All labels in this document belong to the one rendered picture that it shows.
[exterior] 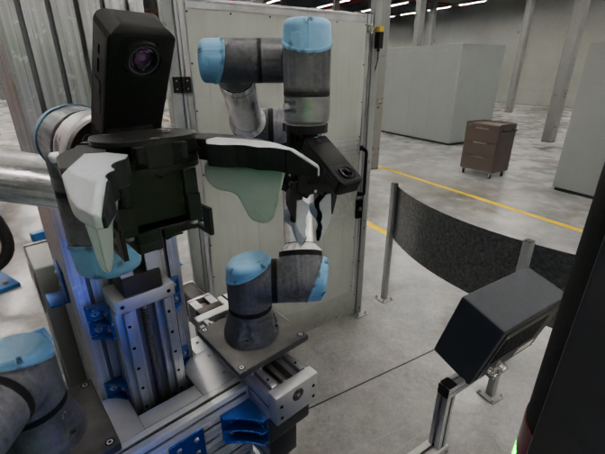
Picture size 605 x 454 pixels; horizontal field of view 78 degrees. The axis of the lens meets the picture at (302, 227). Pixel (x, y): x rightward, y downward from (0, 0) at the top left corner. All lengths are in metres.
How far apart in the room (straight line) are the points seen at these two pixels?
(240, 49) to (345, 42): 1.61
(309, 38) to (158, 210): 0.39
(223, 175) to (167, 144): 0.04
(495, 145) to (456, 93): 3.16
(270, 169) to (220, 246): 1.85
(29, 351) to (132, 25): 0.64
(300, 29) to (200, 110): 1.33
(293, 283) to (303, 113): 0.47
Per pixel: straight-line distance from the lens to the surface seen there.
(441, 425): 1.05
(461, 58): 9.88
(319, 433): 2.19
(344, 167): 0.59
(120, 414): 1.10
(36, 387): 0.83
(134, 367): 1.02
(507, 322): 0.91
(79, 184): 0.20
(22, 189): 0.64
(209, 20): 1.93
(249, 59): 0.71
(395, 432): 2.24
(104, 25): 0.29
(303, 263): 0.95
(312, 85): 0.61
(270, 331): 1.04
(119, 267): 0.49
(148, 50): 0.29
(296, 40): 0.61
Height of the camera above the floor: 1.71
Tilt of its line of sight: 23 degrees down
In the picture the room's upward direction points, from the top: straight up
